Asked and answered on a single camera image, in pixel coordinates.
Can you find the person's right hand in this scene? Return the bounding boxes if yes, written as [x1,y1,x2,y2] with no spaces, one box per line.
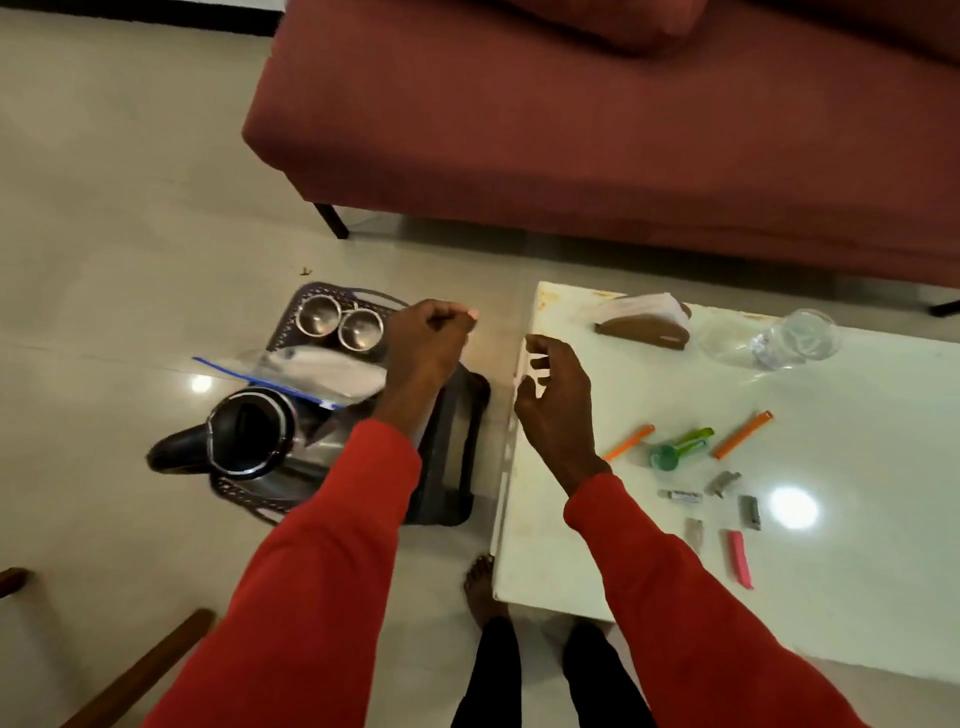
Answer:
[513,334,610,472]

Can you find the person's left hand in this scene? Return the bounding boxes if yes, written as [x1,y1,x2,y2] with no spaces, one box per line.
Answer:
[377,299,480,406]

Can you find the person's left forearm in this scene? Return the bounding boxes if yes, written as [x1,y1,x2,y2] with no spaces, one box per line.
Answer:
[142,390,450,728]

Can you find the person's right forearm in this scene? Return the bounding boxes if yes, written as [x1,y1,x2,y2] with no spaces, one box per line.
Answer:
[553,448,867,728]

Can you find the steel cup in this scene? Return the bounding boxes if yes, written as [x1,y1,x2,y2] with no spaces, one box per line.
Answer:
[295,294,343,338]
[337,308,386,353]

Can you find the black rectangular tray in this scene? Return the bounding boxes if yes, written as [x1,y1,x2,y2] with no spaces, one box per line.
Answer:
[402,363,492,530]

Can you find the short orange sealing clip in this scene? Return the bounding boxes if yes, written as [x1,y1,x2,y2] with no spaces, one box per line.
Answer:
[603,423,657,462]

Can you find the brown wooden napkin holder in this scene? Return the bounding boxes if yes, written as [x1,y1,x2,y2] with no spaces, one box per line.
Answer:
[594,303,693,352]

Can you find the clear zip bag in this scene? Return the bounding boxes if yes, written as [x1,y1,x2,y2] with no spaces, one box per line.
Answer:
[192,344,389,411]

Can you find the white paper napkins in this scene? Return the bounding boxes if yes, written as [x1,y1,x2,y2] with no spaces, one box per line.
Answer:
[598,291,685,326]

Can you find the dark woven tray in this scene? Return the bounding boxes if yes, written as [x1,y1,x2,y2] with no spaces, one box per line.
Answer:
[208,282,410,525]

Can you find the green plastic clip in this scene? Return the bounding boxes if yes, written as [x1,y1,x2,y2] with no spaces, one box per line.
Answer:
[649,426,716,472]

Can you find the person's left foot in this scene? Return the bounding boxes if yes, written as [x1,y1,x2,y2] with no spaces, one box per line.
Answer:
[462,554,513,630]

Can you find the red sofa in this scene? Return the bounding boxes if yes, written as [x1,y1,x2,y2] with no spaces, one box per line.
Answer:
[241,0,960,291]

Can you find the long orange sealing clip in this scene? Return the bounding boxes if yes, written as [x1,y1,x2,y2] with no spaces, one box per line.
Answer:
[711,410,774,461]

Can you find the black electric kettle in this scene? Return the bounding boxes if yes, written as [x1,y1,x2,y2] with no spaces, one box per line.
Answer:
[146,387,354,483]

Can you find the clear plastic bottle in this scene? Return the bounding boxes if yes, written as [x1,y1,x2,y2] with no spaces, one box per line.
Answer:
[696,308,843,371]

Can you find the pink plastic clip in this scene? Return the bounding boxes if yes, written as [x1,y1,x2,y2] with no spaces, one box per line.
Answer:
[724,529,754,591]

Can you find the person's left leg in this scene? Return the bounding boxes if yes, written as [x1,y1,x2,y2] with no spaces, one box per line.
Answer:
[448,615,524,728]

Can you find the person's leg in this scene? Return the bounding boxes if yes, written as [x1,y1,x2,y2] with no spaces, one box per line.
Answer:
[561,621,656,728]
[448,615,524,728]

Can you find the person's right leg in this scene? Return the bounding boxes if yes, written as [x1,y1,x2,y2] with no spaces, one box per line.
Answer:
[561,621,656,728]

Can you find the red sofa cushion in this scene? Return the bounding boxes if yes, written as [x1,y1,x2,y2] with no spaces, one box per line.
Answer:
[501,0,710,55]

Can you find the brown wooden chair rail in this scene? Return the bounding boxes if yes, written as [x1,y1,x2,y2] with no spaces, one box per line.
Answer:
[61,608,217,728]

